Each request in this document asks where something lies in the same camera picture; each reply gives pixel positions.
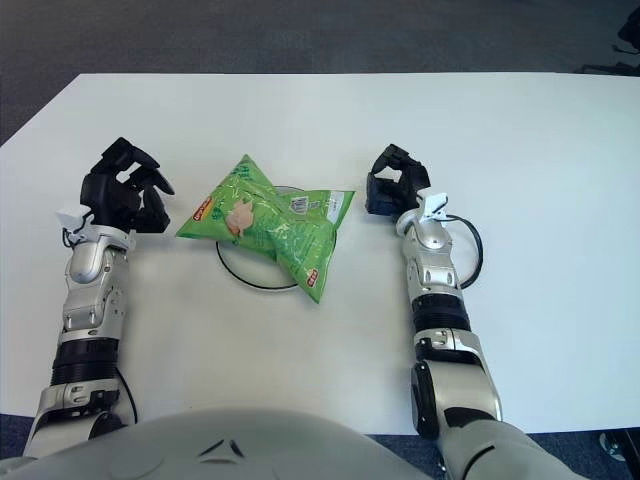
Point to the green snack bag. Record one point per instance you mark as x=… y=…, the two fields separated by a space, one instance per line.
x=250 y=220

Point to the grey robot torso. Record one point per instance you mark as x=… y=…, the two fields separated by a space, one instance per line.
x=225 y=445

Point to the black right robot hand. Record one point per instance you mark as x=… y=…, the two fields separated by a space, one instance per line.
x=412 y=180

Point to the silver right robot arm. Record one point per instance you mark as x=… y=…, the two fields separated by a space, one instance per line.
x=435 y=280

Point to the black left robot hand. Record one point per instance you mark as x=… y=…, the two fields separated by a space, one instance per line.
x=110 y=200

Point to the white plate with black rim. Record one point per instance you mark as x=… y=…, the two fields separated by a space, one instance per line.
x=250 y=267

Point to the black table leg with foot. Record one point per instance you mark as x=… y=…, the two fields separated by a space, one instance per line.
x=627 y=445

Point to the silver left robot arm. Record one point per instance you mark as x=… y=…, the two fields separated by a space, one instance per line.
x=90 y=300

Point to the black office chair base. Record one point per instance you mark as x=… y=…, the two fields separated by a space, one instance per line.
x=631 y=30

